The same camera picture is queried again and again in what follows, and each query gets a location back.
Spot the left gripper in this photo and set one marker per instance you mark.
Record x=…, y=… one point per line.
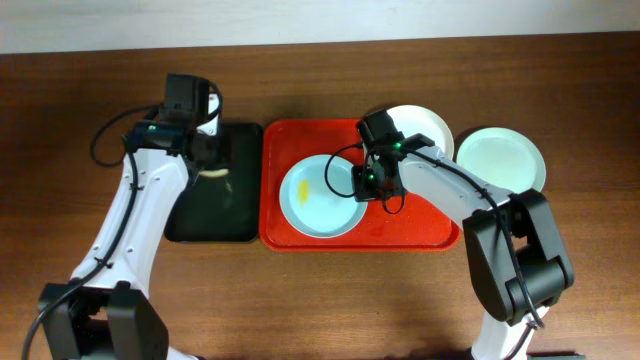
x=204, y=151

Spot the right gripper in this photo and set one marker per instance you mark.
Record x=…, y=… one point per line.
x=366, y=190

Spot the light blue plate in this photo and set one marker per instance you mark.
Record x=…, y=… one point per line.
x=310, y=206

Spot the white plate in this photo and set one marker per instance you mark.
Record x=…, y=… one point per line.
x=414, y=119

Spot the green and yellow sponge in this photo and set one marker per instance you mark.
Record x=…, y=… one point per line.
x=214, y=173

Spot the pale green plate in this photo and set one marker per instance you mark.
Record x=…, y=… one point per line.
x=504, y=158

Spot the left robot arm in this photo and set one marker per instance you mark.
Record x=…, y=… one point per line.
x=103, y=311

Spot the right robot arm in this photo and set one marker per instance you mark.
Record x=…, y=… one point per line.
x=518, y=262

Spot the red plastic tray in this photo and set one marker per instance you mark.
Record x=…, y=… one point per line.
x=418, y=227

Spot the black rectangular tray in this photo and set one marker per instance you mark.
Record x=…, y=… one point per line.
x=224, y=209

